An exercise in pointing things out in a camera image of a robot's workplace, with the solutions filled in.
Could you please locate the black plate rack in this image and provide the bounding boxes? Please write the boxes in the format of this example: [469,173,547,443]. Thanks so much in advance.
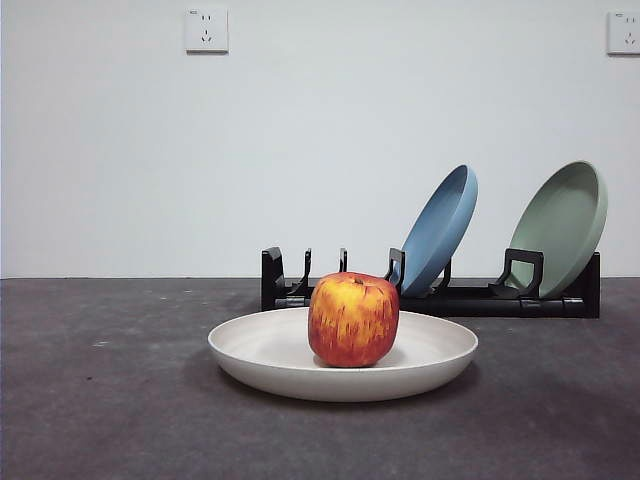
[260,245,601,319]

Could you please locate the green plate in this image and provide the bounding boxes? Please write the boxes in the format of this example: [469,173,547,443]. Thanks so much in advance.
[509,160,609,300]

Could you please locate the pale yellow plate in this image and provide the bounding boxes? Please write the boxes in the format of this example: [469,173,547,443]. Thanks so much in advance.
[207,307,480,404]

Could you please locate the blue plate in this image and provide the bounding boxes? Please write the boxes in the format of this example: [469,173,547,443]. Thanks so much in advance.
[399,163,479,297]

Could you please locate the red yellow apple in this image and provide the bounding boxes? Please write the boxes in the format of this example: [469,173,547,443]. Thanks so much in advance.
[307,271,401,369]

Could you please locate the white wall socket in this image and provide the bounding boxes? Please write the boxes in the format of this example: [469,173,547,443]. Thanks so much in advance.
[606,10,640,56]
[184,5,230,55]

